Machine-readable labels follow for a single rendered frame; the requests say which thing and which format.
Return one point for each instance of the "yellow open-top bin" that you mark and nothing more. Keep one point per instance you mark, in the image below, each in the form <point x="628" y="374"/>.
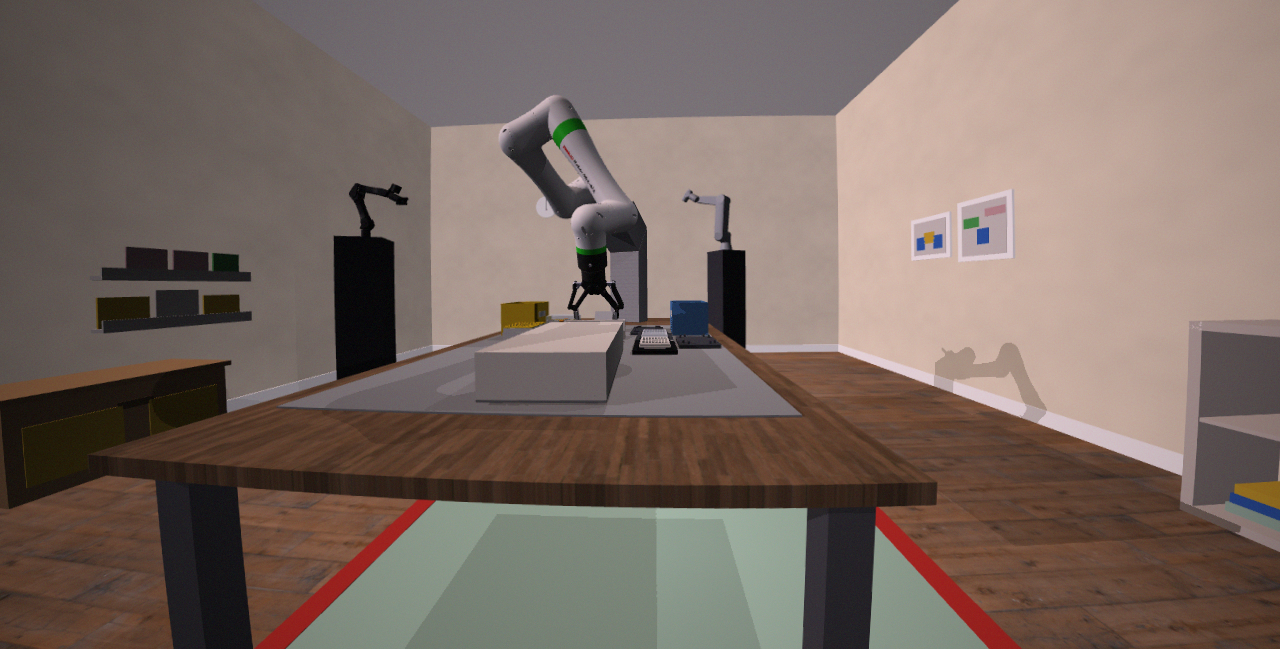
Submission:
<point x="516" y="312"/>

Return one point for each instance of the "blue open-top bin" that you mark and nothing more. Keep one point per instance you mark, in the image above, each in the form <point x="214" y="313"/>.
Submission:
<point x="689" y="317"/>

